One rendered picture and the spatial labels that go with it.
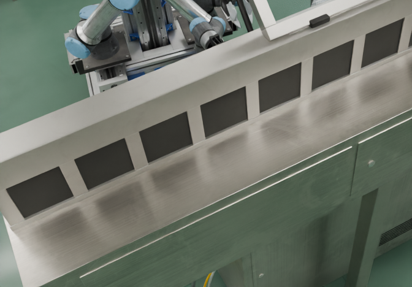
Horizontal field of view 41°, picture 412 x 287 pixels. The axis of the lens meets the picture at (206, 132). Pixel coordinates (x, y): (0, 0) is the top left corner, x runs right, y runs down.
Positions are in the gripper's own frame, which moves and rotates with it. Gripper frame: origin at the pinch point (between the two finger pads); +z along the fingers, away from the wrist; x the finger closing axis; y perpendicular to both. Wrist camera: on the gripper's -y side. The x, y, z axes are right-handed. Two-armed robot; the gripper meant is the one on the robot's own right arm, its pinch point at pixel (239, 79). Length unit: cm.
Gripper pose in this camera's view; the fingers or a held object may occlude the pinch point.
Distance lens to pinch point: 201.2
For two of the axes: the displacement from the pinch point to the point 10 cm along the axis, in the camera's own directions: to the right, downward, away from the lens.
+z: 4.4, 6.4, -6.2
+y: -1.0, -6.6, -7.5
